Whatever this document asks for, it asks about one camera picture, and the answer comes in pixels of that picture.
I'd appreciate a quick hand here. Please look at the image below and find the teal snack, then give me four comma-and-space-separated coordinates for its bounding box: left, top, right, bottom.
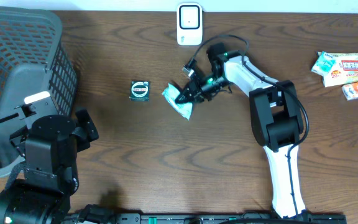
162, 83, 193, 120

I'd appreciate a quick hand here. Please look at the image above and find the black round-label item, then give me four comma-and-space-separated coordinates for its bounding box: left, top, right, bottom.
129, 80, 150, 101

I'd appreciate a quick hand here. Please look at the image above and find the teal tissue pack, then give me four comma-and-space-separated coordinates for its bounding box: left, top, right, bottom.
311, 52, 336, 77

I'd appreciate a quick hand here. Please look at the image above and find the orange juice carton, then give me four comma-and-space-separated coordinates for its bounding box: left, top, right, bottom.
342, 82, 358, 101

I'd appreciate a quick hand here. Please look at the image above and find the yellow snack bag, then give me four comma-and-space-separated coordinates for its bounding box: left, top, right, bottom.
323, 52, 358, 87

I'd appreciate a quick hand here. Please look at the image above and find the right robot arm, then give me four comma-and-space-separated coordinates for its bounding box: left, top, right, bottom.
174, 43, 308, 218

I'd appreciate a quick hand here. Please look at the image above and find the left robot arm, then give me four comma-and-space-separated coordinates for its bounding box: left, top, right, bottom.
0, 103, 115, 224

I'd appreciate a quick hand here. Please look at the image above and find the white barcode scanner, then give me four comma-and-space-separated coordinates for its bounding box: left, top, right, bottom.
177, 2, 203, 45

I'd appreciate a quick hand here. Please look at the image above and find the grey plastic mesh basket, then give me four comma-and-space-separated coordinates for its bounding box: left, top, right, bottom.
0, 7, 79, 177

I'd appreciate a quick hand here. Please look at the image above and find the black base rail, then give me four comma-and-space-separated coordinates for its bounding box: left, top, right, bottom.
63, 212, 348, 224

